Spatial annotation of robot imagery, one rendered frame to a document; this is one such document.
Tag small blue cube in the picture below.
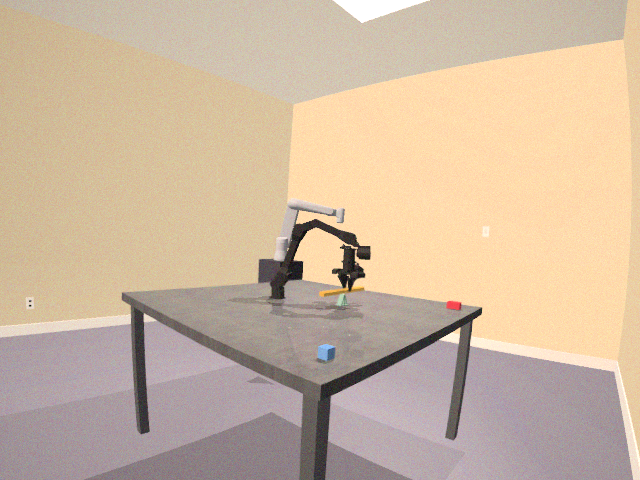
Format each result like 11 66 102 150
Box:
318 344 336 361

